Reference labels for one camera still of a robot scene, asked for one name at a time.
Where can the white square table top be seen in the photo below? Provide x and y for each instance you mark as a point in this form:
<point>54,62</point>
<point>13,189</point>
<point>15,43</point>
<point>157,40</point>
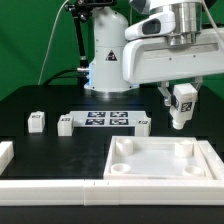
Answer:
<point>131,157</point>

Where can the black camera stand pole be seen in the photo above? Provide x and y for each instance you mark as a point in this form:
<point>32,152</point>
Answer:
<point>81,11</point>

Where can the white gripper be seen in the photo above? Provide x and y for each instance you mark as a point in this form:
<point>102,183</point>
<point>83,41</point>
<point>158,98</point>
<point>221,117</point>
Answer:
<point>153,60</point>

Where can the white base tag plate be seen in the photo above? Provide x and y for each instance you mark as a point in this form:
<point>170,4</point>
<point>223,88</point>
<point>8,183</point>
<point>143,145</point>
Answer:
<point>109,118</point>

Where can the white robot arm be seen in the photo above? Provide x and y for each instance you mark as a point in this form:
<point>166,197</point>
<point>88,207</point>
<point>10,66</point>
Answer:
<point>170,44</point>

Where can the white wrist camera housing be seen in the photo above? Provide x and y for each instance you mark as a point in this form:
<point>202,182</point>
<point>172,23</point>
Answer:
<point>158,24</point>

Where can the white U-shaped obstacle fence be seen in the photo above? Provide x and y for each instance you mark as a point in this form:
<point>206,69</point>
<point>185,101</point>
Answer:
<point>119,192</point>

